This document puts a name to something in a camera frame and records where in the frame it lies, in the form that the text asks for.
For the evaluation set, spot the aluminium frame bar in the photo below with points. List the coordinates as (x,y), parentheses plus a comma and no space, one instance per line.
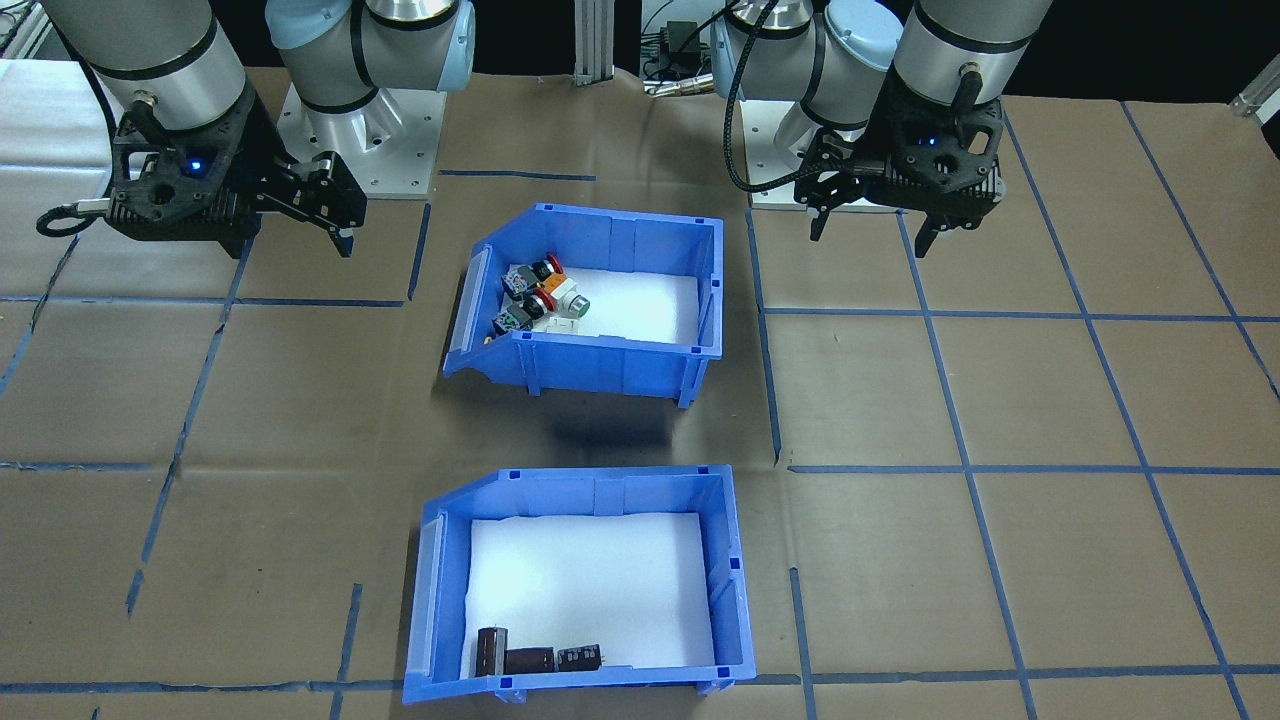
(1258,100)
(18,28)

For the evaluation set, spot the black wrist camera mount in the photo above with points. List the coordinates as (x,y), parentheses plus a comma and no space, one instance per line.
(950,190)
(170,200)

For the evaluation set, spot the white contact block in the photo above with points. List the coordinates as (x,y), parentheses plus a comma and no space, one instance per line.
(550,324)

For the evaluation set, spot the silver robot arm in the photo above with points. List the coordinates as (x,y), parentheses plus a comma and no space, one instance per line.
(150,60)
(960,50)

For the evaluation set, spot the small black power adapter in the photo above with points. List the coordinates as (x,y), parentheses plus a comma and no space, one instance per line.
(681,45)

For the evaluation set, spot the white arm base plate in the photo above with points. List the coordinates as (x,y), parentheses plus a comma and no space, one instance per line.
(780,198)
(400,150)

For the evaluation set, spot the dark brown cylindrical capacitor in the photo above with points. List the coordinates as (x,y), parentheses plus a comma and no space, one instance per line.
(529,661)
(491,652)

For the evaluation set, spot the black printed cylindrical capacitor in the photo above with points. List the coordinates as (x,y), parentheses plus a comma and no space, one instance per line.
(579,657)

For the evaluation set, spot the aluminium frame post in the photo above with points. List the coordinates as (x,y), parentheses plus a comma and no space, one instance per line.
(592,40)

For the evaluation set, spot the blue bin with capacitors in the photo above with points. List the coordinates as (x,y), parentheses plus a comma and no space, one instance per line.
(600,690)

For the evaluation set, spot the blue bin with push buttons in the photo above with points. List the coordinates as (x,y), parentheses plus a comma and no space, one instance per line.
(600,370)

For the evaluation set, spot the pile of push-button switches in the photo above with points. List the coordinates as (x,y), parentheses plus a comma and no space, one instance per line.
(568,300)

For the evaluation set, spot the white foam liner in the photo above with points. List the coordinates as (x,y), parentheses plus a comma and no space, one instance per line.
(590,580)

